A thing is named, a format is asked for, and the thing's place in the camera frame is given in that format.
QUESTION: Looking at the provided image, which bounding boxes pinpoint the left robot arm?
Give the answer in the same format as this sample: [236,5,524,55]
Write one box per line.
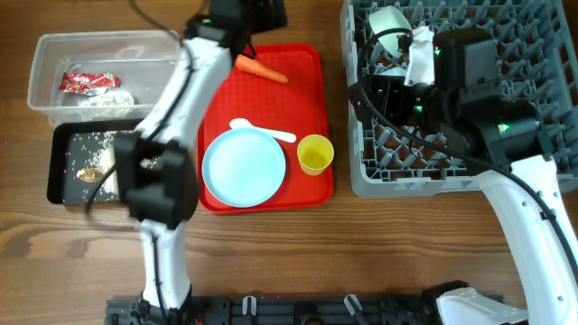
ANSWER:
[114,0,287,324]

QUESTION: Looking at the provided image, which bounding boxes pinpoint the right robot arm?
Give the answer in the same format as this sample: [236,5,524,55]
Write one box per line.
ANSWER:
[353,28,577,324]

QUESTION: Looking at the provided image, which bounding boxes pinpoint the white rice leftovers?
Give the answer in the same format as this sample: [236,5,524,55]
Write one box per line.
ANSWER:
[63,130,132,204]

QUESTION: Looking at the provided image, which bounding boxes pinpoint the red serving tray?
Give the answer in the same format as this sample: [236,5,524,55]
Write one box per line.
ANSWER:
[196,43,333,214]

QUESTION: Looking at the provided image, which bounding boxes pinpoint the yellow plastic cup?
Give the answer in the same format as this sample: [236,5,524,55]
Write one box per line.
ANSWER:
[297,135,334,176]

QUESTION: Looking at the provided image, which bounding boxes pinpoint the grey dishwasher rack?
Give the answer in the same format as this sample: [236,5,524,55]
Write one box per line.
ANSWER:
[348,0,577,198]

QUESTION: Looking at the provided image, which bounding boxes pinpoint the red snack wrapper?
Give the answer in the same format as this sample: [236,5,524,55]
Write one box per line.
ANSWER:
[59,73,121,96]

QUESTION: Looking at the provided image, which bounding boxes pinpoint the white tissue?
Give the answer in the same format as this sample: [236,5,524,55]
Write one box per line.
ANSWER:
[79,90,135,107]

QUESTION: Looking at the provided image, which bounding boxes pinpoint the white plastic spoon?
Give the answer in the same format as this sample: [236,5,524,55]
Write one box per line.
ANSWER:
[228,117,297,144]

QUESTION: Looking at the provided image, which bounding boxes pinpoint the clear plastic storage bin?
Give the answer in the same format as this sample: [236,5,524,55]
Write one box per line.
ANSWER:
[27,31,180,125]

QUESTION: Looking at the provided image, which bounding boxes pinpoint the black plastic tray bin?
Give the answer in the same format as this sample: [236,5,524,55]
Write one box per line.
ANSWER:
[47,119,140,205]

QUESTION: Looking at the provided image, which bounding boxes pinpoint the light blue bowl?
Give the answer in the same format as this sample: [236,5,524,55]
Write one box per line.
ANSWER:
[379,67,406,78]

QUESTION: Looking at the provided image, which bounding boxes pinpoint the green bowl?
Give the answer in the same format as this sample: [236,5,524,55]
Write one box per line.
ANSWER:
[368,5,411,58]

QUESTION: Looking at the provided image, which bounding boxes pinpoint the orange carrot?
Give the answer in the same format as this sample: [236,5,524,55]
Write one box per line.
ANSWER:
[235,55,288,84]

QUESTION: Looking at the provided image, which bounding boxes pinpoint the light blue plate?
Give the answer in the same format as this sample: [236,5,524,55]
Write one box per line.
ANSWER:
[201,128,286,208]

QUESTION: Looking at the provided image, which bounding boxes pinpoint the walnut shell scraps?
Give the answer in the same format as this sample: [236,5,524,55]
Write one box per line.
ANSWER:
[76,167,104,183]

